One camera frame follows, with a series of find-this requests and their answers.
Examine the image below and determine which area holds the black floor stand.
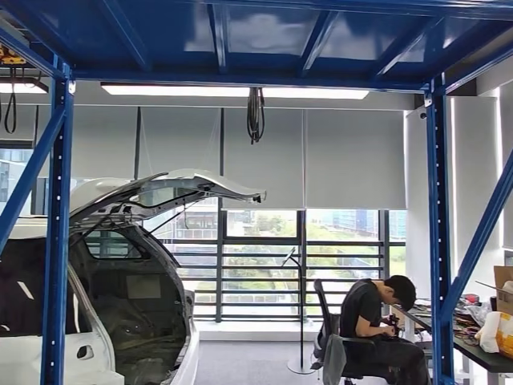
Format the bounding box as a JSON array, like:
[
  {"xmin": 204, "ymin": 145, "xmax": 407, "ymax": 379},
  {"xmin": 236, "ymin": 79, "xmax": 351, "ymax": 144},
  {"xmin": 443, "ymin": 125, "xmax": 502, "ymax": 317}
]
[{"xmin": 280, "ymin": 246, "xmax": 318, "ymax": 375}]

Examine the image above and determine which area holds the dark window frame with rails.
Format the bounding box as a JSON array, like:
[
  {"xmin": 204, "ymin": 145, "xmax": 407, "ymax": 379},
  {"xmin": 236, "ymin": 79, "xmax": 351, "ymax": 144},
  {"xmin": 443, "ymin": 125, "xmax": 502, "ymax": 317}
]
[{"xmin": 140, "ymin": 209, "xmax": 407, "ymax": 324}]

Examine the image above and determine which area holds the black hanging cable bundle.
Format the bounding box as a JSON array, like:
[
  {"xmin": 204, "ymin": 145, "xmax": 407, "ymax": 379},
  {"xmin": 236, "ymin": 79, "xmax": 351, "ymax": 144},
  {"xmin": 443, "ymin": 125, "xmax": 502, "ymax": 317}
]
[{"xmin": 246, "ymin": 87, "xmax": 266, "ymax": 145}]

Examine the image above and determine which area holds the black desk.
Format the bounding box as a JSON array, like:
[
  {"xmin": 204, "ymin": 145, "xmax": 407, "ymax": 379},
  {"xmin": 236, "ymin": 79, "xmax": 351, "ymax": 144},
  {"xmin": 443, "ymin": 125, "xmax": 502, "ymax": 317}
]
[{"xmin": 395, "ymin": 302, "xmax": 513, "ymax": 385}]

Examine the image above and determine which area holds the grey roller blind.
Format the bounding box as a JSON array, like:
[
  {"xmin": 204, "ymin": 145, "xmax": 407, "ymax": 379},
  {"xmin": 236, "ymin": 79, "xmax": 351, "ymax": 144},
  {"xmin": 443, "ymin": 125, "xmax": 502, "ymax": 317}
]
[
  {"xmin": 69, "ymin": 106, "xmax": 306, "ymax": 211},
  {"xmin": 305, "ymin": 108, "xmax": 407, "ymax": 211}
]

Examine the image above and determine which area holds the white plastic bag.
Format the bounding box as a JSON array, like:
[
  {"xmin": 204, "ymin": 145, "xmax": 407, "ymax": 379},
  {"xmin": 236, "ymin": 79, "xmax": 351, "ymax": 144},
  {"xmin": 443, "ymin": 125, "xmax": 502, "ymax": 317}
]
[{"xmin": 475, "ymin": 310, "xmax": 499, "ymax": 355}]

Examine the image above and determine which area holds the black hanging strap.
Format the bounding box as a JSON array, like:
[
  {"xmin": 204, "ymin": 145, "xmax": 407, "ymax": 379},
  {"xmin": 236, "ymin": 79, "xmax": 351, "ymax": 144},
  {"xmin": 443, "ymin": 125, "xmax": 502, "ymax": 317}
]
[{"xmin": 4, "ymin": 69, "xmax": 17, "ymax": 135}]

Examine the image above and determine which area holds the yellow hoist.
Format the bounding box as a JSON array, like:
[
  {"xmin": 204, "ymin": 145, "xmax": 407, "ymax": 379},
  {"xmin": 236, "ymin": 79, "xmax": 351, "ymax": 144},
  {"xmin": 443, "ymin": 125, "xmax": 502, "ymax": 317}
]
[{"xmin": 0, "ymin": 45, "xmax": 26, "ymax": 67}]

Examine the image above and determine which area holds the grey jacket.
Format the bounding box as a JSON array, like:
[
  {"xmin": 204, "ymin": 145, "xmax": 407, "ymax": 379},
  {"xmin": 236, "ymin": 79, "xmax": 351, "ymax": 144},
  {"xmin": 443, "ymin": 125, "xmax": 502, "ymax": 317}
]
[{"xmin": 322, "ymin": 333, "xmax": 347, "ymax": 385}]

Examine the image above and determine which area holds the open cardboard box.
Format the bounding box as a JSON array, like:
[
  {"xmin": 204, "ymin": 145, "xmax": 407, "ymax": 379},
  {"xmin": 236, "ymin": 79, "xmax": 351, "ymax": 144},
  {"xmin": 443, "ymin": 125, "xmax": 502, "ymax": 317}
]
[{"xmin": 477, "ymin": 265, "xmax": 513, "ymax": 317}]

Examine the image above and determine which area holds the white car with open tailgate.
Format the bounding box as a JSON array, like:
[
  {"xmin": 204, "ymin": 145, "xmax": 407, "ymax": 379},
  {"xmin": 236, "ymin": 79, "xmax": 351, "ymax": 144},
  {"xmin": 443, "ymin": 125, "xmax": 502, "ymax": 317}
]
[{"xmin": 0, "ymin": 168, "xmax": 267, "ymax": 385}]

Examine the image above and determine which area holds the person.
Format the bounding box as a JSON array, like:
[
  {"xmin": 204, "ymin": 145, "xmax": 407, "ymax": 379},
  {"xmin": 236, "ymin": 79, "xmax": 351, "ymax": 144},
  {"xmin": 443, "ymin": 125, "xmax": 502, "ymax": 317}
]
[{"xmin": 339, "ymin": 275, "xmax": 432, "ymax": 385}]

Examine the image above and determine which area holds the black office chair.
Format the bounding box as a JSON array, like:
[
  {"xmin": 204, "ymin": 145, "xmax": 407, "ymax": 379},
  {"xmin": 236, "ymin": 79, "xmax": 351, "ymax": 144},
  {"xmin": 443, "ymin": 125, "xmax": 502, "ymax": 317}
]
[{"xmin": 310, "ymin": 278, "xmax": 395, "ymax": 385}]

